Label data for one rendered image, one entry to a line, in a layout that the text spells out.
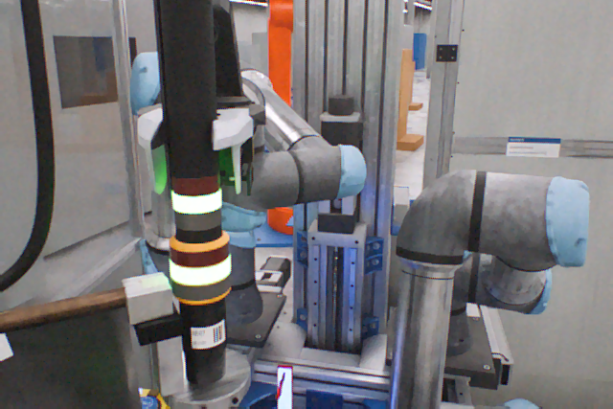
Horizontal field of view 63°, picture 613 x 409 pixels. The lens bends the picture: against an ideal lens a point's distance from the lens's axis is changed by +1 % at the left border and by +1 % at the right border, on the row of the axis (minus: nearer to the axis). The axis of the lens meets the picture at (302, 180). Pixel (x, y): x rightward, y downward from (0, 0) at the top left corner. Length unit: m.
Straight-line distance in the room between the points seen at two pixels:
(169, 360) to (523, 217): 0.47
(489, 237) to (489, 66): 1.51
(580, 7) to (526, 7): 0.19
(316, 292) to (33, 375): 0.85
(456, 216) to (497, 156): 1.54
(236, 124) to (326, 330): 1.05
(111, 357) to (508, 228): 0.49
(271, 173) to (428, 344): 0.33
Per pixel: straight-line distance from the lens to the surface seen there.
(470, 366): 1.16
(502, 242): 0.71
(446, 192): 0.71
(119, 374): 0.53
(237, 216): 0.63
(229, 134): 0.33
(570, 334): 2.62
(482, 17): 2.15
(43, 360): 0.52
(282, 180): 0.63
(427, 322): 0.75
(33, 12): 0.33
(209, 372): 0.41
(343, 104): 1.13
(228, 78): 0.46
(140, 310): 0.37
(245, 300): 1.23
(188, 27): 0.33
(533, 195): 0.70
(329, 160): 0.67
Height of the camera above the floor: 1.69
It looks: 15 degrees down
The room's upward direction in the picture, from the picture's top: straight up
